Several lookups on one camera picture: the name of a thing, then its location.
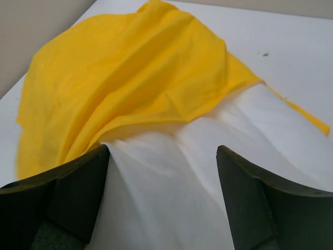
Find white pillow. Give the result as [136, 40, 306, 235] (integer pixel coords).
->
[87, 84, 332, 249]

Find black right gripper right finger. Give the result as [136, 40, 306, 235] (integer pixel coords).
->
[216, 145, 332, 249]

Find yellow pillowcase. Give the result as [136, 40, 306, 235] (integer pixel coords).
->
[15, 0, 330, 180]

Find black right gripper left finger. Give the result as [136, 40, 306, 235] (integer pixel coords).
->
[1, 145, 109, 249]

